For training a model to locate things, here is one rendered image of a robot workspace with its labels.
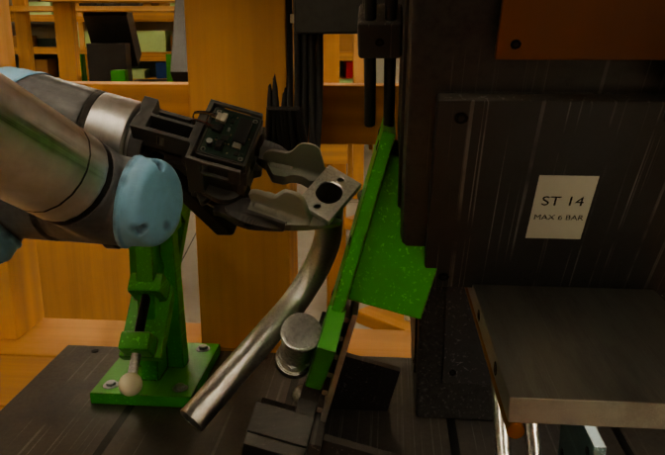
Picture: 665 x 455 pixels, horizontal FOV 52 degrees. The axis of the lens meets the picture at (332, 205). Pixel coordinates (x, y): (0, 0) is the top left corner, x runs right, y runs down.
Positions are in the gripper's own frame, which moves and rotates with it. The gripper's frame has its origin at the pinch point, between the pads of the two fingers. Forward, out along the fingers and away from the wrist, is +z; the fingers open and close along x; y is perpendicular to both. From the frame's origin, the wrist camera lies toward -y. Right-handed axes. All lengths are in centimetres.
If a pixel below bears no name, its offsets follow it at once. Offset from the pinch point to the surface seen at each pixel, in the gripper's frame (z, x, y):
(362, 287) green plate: 4.8, -9.0, 2.7
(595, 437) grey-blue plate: 25.5, -17.5, 6.1
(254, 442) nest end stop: -0.9, -22.5, -8.8
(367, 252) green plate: 4.4, -6.6, 5.1
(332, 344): 3.5, -14.8, 2.1
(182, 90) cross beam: -27.8, 26.8, -24.7
